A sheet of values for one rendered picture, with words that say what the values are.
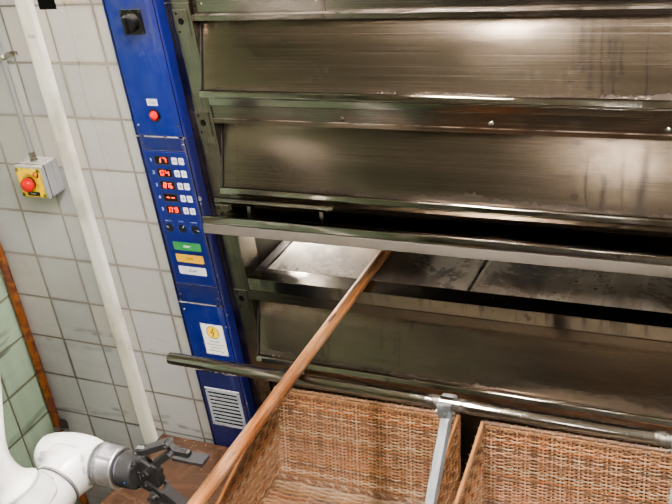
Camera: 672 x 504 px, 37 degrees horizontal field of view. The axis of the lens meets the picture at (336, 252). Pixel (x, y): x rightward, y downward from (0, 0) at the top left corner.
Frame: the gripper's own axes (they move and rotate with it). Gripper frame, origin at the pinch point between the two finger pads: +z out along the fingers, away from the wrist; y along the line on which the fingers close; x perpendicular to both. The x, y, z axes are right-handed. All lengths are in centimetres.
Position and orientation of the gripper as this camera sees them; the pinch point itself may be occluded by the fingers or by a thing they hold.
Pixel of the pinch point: (208, 486)
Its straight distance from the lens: 202.9
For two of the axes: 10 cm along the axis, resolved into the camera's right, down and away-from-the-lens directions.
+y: 1.4, 8.7, 4.7
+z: 9.0, 0.8, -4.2
